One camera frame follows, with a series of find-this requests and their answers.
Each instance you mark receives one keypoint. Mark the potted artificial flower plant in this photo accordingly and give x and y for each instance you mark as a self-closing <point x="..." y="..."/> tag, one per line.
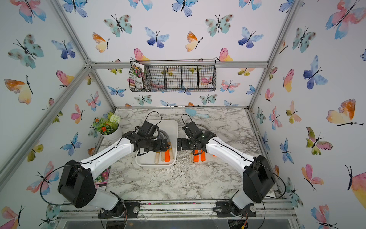
<point x="109" y="126"/>

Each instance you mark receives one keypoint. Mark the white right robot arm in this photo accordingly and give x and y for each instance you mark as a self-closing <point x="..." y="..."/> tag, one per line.
<point x="257" y="177"/>

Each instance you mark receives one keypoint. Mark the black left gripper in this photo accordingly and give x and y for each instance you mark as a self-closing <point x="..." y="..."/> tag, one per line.
<point x="159" y="148"/>

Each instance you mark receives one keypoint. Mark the light blue plastic trowel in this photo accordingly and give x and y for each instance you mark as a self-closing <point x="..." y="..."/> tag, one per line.
<point x="193" y="112"/>

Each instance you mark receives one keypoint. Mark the white plastic storage tray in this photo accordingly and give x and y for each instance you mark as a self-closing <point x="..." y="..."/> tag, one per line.
<point x="169" y="131"/>

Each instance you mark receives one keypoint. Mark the flower seed packet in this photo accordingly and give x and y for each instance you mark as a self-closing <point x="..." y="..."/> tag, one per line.
<point x="138" y="75"/>

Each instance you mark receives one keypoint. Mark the black wire wall basket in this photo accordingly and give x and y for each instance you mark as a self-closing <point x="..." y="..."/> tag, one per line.
<point x="183" y="76"/>

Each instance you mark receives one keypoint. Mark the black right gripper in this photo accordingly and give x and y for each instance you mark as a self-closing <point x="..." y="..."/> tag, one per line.
<point x="183" y="140"/>

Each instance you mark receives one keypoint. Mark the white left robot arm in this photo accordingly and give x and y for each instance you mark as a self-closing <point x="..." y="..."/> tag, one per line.
<point x="77" y="181"/>

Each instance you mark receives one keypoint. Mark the bare wooden handle sickle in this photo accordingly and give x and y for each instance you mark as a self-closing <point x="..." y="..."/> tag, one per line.
<point x="157" y="158"/>

